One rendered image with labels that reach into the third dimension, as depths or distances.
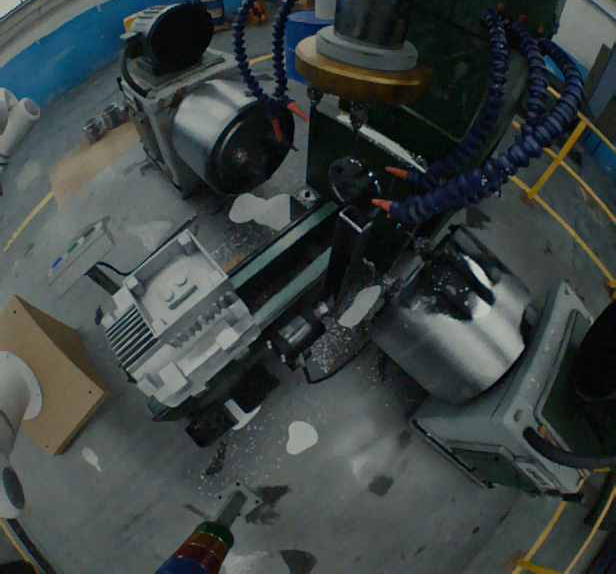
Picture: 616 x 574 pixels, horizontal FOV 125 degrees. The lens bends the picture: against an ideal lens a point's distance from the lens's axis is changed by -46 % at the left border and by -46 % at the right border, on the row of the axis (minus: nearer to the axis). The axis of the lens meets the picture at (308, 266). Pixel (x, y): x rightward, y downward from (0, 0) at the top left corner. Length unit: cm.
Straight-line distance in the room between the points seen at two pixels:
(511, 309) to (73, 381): 87
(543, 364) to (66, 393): 95
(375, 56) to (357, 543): 89
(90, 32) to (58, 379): 549
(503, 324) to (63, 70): 588
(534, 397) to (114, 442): 86
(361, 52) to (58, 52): 554
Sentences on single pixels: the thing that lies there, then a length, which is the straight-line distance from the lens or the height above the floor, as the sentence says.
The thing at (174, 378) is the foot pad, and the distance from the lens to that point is 43.
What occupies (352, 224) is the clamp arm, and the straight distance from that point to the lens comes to 27.
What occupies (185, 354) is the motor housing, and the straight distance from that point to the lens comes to 44.
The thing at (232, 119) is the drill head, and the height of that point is 115.
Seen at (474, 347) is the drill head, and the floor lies 114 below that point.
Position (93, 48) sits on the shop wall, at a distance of 587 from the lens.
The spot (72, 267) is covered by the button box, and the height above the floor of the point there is 106.
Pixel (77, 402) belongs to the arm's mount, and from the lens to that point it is 81.
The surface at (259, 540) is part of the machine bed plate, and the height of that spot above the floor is 80.
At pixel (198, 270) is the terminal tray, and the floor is 111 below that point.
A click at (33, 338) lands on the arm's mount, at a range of 77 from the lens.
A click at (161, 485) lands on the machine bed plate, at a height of 80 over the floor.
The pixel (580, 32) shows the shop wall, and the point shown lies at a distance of 548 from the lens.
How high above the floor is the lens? 147
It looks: 63 degrees down
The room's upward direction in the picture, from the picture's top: 6 degrees clockwise
